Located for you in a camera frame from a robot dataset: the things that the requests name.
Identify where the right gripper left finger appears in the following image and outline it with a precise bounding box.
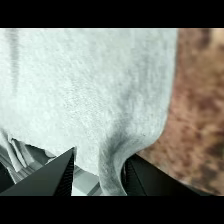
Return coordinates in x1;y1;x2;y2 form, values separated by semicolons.
0;146;76;197

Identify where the light grey garment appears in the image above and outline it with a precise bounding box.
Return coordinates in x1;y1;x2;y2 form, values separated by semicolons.
0;27;180;197

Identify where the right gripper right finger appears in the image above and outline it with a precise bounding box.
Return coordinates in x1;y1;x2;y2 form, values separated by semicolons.
121;153;214;197

